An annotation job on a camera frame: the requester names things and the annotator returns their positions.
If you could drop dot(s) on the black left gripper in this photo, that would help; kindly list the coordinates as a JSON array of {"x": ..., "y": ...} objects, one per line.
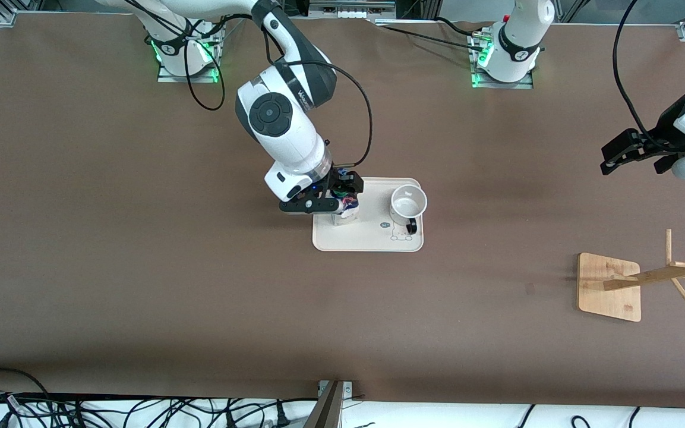
[{"x": 666, "y": 127}]

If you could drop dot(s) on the small metal table bracket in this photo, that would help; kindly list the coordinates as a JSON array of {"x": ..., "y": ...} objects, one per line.
[{"x": 347, "y": 389}]

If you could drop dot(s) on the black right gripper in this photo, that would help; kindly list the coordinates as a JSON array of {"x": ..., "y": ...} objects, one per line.
[{"x": 340, "y": 180}]

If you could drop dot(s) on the blue white milk carton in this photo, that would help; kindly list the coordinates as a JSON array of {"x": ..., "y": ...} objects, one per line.
[{"x": 347, "y": 215}]

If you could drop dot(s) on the black power plug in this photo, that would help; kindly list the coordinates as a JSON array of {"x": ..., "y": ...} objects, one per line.
[{"x": 281, "y": 419}]

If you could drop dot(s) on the wooden cup hanging rack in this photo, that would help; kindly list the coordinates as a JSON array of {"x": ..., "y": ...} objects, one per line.
[{"x": 609, "y": 288}]

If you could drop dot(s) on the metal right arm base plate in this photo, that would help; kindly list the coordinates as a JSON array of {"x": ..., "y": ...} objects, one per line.
[{"x": 167, "y": 76}]

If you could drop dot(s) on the beige rabbit print tray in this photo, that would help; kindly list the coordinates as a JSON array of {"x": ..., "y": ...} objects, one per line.
[{"x": 372, "y": 235}]

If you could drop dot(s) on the grey power strip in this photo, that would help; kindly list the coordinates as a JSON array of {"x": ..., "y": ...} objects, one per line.
[{"x": 351, "y": 7}]

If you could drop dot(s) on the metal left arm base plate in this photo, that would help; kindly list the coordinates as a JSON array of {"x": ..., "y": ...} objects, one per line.
[{"x": 526, "y": 84}]

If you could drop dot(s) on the dark aluminium stand beam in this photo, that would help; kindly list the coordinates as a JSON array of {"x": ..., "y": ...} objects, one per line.
[{"x": 325, "y": 413}]

